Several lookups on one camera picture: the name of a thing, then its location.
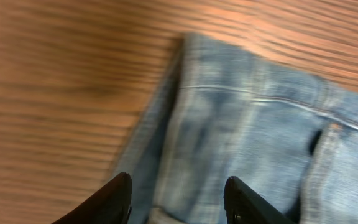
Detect light blue denim jeans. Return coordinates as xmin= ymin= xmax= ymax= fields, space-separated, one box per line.
xmin=116 ymin=34 xmax=358 ymax=223

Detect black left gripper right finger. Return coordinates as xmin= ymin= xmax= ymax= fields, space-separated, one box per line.
xmin=224 ymin=176 xmax=294 ymax=224

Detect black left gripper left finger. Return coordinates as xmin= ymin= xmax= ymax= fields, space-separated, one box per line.
xmin=52 ymin=172 xmax=132 ymax=224

